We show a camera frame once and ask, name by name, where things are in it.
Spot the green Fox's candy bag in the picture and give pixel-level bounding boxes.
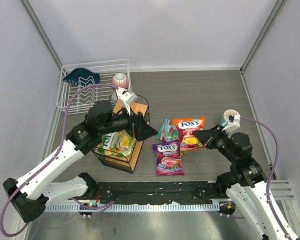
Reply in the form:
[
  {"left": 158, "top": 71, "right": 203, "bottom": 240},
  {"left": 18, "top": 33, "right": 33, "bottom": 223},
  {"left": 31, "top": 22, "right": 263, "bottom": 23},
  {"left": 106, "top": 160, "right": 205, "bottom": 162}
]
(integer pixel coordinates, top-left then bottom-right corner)
[{"left": 95, "top": 130, "right": 137, "bottom": 159}]

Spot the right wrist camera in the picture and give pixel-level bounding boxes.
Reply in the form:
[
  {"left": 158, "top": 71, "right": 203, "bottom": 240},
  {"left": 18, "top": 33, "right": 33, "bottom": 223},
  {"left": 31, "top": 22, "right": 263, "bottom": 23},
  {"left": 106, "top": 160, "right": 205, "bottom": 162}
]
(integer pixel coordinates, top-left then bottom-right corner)
[{"left": 222, "top": 109, "right": 241, "bottom": 134}]

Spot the white cup in rack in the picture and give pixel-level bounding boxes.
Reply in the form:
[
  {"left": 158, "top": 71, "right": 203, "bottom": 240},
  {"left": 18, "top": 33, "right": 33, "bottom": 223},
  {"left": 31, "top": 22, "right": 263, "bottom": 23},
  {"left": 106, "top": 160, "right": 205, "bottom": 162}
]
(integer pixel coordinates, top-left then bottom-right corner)
[{"left": 115, "top": 87, "right": 131, "bottom": 100}]

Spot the purple Fox's berries candy bag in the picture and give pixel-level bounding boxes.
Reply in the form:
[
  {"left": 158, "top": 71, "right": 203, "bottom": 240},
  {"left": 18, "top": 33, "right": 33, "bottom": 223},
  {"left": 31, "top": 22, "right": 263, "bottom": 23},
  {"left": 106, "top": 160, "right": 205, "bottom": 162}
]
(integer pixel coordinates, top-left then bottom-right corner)
[{"left": 152, "top": 140, "right": 185, "bottom": 176}]

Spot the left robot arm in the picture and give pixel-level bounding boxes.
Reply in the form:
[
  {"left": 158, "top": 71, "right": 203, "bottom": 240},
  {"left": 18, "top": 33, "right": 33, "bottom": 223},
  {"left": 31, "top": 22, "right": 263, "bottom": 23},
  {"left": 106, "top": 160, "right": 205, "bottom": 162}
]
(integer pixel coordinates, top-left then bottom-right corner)
[{"left": 2, "top": 100, "right": 158, "bottom": 223}]

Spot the teal Fox's candy bag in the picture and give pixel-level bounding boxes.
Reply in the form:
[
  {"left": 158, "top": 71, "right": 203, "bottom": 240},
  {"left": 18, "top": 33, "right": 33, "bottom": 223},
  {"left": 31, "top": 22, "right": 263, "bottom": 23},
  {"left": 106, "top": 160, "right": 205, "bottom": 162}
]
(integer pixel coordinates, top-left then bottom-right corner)
[{"left": 156, "top": 118, "right": 179, "bottom": 142}]

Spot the dark blue plate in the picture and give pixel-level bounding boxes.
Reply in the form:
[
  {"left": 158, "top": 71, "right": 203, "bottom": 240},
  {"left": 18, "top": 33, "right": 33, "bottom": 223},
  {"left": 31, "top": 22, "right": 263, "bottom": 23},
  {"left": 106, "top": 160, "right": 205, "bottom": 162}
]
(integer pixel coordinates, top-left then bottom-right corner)
[{"left": 62, "top": 67, "right": 101, "bottom": 87}]

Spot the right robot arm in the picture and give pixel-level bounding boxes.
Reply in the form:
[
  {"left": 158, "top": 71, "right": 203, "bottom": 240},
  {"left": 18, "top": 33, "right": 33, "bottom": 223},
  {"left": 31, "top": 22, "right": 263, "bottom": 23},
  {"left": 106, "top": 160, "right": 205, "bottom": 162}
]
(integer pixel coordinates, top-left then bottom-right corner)
[{"left": 193, "top": 125, "right": 299, "bottom": 240}]

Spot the white wire dish rack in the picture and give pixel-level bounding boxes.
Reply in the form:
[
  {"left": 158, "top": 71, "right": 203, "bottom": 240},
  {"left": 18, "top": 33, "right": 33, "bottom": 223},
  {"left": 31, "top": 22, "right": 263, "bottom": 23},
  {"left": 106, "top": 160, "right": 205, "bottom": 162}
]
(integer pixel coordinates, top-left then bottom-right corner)
[{"left": 56, "top": 58, "right": 132, "bottom": 115}]

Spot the pink ceramic bowl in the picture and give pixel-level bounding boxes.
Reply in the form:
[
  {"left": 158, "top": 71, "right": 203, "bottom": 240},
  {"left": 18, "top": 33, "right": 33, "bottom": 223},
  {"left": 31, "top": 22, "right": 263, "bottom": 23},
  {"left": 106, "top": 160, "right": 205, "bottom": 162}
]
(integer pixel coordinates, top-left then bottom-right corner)
[{"left": 111, "top": 73, "right": 129, "bottom": 89}]

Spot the black wire wooden shelf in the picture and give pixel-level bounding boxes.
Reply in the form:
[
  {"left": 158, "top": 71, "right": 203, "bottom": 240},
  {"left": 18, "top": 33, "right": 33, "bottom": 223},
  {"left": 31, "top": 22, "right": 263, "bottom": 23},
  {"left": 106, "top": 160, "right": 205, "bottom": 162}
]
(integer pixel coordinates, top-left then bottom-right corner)
[{"left": 92, "top": 87, "right": 150, "bottom": 173}]

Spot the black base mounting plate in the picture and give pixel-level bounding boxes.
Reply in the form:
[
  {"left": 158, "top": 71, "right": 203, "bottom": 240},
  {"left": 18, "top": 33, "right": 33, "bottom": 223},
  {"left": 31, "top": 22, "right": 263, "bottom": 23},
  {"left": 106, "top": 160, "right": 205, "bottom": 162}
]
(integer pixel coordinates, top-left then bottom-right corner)
[{"left": 96, "top": 181, "right": 228, "bottom": 205}]

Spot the orange Fox's fruits candy bag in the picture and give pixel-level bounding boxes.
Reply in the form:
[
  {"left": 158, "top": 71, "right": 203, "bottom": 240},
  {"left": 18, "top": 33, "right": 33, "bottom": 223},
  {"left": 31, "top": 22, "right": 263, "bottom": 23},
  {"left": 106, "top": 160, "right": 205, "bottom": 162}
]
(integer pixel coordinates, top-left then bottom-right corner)
[{"left": 173, "top": 116, "right": 206, "bottom": 155}]

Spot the white slotted cable duct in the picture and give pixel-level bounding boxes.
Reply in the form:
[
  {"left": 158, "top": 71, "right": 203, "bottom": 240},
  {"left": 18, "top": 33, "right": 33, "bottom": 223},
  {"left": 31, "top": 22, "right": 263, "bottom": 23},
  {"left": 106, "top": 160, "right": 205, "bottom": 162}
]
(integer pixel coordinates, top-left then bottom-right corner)
[{"left": 45, "top": 201, "right": 220, "bottom": 213}]

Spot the light blue mug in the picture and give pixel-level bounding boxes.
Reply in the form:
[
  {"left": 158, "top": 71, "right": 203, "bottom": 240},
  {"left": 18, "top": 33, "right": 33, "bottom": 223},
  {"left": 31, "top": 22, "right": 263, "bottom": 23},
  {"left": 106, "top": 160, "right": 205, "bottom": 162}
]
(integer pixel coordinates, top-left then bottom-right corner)
[{"left": 220, "top": 117, "right": 228, "bottom": 127}]

